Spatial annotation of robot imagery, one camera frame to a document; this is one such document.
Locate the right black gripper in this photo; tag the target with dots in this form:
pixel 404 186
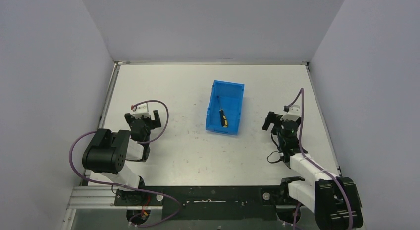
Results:
pixel 274 118

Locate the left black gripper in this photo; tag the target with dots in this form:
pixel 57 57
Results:
pixel 148 122

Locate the black yellow screwdriver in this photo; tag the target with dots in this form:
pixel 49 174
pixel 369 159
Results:
pixel 223 119

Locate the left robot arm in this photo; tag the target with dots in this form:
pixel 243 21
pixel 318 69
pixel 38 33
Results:
pixel 108 151

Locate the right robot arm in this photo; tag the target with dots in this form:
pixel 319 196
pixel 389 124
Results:
pixel 334 200

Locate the blue plastic bin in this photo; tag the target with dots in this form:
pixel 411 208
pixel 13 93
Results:
pixel 231 96

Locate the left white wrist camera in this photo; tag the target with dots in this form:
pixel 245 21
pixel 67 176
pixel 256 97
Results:
pixel 140 110

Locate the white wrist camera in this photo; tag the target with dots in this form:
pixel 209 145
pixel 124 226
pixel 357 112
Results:
pixel 140 110
pixel 292 113

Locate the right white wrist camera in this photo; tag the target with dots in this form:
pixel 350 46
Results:
pixel 292 113

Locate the aluminium frame rail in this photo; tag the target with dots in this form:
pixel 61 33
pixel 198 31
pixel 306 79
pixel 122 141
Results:
pixel 102 197

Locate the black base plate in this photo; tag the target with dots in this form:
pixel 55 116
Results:
pixel 267 203

